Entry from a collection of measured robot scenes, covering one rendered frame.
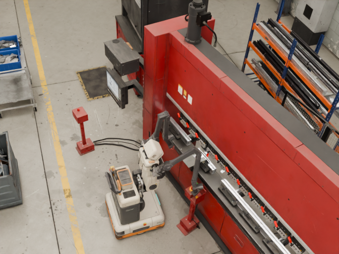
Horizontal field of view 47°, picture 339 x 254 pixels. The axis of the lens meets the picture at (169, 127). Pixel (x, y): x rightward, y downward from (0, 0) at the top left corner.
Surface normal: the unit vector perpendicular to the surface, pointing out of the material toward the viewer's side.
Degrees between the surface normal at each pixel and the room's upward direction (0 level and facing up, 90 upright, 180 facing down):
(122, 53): 1
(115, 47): 1
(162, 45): 90
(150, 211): 0
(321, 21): 90
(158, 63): 90
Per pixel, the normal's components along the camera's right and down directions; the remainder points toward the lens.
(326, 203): -0.85, 0.34
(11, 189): 0.34, 0.68
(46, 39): 0.06, -0.70
